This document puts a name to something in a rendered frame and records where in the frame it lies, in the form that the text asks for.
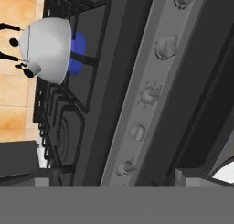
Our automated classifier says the black stove with grey panel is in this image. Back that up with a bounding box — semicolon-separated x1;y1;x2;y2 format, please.
32;0;234;187

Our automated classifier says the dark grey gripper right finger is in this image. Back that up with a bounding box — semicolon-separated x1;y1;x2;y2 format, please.
174;167;234;187

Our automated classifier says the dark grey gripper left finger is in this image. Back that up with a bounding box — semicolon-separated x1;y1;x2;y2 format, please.
0;140;51;187

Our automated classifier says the white kettle with black handle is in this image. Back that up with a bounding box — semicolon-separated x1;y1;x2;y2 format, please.
0;16;73;86

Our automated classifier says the blue burner flame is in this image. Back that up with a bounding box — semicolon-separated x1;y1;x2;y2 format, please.
67;31;87;77

